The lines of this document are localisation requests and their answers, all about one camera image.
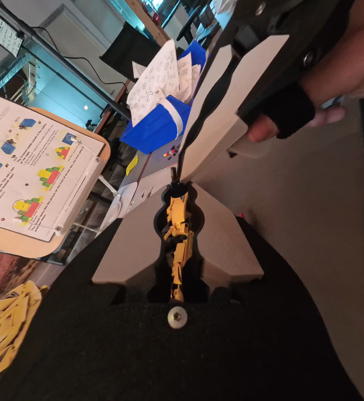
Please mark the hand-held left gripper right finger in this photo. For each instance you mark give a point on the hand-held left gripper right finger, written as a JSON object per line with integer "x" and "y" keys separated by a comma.
{"x": 229, "y": 247}

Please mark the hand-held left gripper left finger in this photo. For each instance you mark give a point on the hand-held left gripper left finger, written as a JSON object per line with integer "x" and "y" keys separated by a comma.
{"x": 128, "y": 250}

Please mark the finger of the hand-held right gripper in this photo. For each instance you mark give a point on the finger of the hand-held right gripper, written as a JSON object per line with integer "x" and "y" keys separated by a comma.
{"x": 232, "y": 103}
{"x": 214, "y": 72}

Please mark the black toy connector piece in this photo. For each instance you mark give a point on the black toy connector piece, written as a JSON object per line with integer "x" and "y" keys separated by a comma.
{"x": 174, "y": 180}

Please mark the person's right hand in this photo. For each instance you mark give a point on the person's right hand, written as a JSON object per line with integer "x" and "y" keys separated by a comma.
{"x": 357, "y": 56}

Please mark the yellow toy brick car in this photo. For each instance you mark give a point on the yellow toy brick car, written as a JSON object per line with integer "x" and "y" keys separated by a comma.
{"x": 178, "y": 238}

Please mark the white printed paper bag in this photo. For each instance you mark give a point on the white printed paper bag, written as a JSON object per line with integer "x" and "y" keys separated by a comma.
{"x": 156, "y": 81}

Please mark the open instruction booklet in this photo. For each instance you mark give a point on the open instruction booklet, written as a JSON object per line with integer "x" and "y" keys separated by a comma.
{"x": 150, "y": 188}

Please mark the scattered colourful toy pieces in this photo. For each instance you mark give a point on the scattered colourful toy pieces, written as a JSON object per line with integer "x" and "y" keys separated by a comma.
{"x": 170, "y": 152}

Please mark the blue plastic bin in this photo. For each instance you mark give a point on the blue plastic bin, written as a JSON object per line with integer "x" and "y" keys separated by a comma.
{"x": 150, "y": 128}

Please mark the yellow sticky note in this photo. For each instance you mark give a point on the yellow sticky note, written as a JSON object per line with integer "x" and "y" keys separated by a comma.
{"x": 131, "y": 165}

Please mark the black monitor panel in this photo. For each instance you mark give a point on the black monitor panel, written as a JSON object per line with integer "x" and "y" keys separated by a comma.
{"x": 128, "y": 53}

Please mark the wooden board document stand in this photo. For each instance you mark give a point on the wooden board document stand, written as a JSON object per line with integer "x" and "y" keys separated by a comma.
{"x": 28, "y": 172}

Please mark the black printed toy box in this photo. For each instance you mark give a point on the black printed toy box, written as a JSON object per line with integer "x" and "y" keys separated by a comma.
{"x": 0, "y": 297}

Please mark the wooden post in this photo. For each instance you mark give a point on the wooden post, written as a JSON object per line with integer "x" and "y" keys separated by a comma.
{"x": 147, "y": 18}

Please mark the black metal rail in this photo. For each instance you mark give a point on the black metal rail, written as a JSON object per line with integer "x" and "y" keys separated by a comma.
{"x": 59, "y": 59}

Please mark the white printed wall sheet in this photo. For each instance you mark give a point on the white printed wall sheet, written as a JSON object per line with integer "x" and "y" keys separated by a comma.
{"x": 0, "y": 29}

